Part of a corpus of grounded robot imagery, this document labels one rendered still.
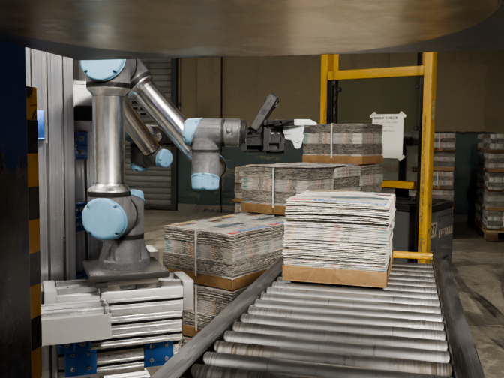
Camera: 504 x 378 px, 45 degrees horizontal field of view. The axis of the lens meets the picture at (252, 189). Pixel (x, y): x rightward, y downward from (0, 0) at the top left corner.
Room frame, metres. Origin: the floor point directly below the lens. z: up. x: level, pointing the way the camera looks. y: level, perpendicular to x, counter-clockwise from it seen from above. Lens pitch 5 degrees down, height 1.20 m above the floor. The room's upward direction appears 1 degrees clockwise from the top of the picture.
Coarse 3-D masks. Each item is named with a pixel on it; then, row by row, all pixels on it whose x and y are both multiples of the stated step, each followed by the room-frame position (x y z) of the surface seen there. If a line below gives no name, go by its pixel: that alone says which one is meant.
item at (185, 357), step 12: (276, 264) 1.90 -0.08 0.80; (264, 276) 1.73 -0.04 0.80; (276, 276) 1.74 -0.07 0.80; (252, 288) 1.59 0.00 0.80; (264, 288) 1.59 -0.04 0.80; (240, 300) 1.47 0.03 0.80; (252, 300) 1.47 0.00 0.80; (228, 312) 1.36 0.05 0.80; (240, 312) 1.37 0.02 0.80; (216, 324) 1.27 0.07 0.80; (228, 324) 1.27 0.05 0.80; (204, 336) 1.19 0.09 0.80; (216, 336) 1.19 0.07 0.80; (192, 348) 1.12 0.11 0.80; (204, 348) 1.12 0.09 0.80; (168, 360) 1.06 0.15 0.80; (180, 360) 1.06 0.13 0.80; (192, 360) 1.06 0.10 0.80; (156, 372) 1.00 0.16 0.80; (168, 372) 1.00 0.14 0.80; (180, 372) 1.00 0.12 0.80
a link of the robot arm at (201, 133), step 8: (192, 120) 1.61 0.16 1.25; (200, 120) 1.61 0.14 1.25; (208, 120) 1.61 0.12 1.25; (216, 120) 1.60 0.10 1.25; (224, 120) 1.64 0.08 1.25; (184, 128) 1.60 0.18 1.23; (192, 128) 1.59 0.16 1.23; (200, 128) 1.59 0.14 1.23; (208, 128) 1.59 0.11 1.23; (216, 128) 1.59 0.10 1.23; (184, 136) 1.60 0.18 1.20; (192, 136) 1.59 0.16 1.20; (200, 136) 1.59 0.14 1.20; (208, 136) 1.59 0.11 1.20; (216, 136) 1.59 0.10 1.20; (184, 144) 1.62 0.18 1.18; (192, 144) 1.61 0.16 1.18; (200, 144) 1.59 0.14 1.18; (208, 144) 1.59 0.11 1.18; (216, 144) 1.60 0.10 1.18
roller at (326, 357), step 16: (224, 352) 1.14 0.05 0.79; (240, 352) 1.13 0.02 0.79; (256, 352) 1.13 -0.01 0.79; (272, 352) 1.12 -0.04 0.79; (288, 352) 1.12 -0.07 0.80; (304, 352) 1.11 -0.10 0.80; (320, 352) 1.11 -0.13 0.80; (336, 352) 1.11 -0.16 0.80; (384, 368) 1.06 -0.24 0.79; (400, 368) 1.06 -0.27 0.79; (416, 368) 1.05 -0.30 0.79; (432, 368) 1.05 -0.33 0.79; (448, 368) 1.04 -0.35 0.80
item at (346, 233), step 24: (288, 216) 1.66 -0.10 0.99; (312, 216) 1.64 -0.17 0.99; (336, 216) 1.63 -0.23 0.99; (360, 216) 1.60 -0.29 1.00; (384, 216) 1.59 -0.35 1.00; (288, 240) 1.66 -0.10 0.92; (312, 240) 1.64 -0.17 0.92; (336, 240) 1.62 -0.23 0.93; (360, 240) 1.61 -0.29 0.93; (384, 240) 1.59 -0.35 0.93; (288, 264) 1.66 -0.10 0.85; (312, 264) 1.64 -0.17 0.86; (336, 264) 1.62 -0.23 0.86; (360, 264) 1.61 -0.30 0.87; (384, 264) 1.59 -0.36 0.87
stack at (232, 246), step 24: (240, 216) 2.86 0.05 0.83; (264, 216) 2.89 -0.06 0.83; (168, 240) 2.54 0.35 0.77; (192, 240) 2.45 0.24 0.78; (216, 240) 2.37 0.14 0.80; (240, 240) 2.37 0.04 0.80; (264, 240) 2.51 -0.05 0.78; (168, 264) 2.52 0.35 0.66; (192, 264) 2.45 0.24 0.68; (216, 264) 2.37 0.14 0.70; (240, 264) 2.38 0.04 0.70; (264, 264) 2.51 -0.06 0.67; (216, 288) 2.39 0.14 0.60; (240, 288) 2.39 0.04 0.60; (192, 312) 2.45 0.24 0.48; (216, 312) 2.38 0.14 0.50
